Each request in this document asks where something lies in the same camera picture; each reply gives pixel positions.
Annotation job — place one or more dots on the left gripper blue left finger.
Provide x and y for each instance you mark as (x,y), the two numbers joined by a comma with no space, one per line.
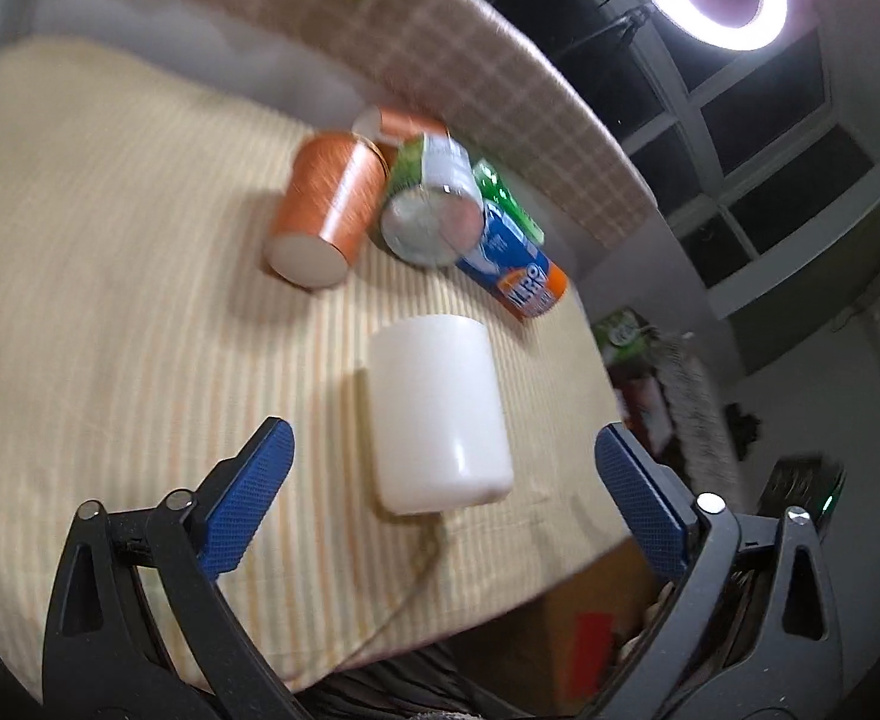
(103,654)

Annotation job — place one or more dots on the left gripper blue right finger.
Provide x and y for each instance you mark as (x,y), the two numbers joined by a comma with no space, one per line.
(749,628)

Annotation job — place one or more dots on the white plastic cup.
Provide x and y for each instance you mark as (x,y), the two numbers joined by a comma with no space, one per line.
(437,421)

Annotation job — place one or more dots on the blue orange Arctic Ocean cup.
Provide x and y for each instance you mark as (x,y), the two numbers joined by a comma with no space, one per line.
(512,268)

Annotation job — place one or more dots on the orange paper cup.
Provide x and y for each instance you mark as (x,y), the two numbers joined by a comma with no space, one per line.
(322,220)

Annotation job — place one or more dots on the clear cup with colourful label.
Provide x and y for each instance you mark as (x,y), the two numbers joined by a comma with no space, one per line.
(433,211)

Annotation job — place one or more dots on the orange cup at back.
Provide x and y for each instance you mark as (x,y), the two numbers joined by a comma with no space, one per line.
(388,128)

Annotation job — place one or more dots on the dark red cardboard box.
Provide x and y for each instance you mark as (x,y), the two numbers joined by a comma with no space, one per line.
(644,410)

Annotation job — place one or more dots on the green white paper bag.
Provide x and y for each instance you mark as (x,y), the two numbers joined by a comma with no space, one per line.
(624,338)

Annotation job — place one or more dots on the brown plaid blanket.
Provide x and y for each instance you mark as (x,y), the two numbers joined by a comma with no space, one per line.
(461,61)

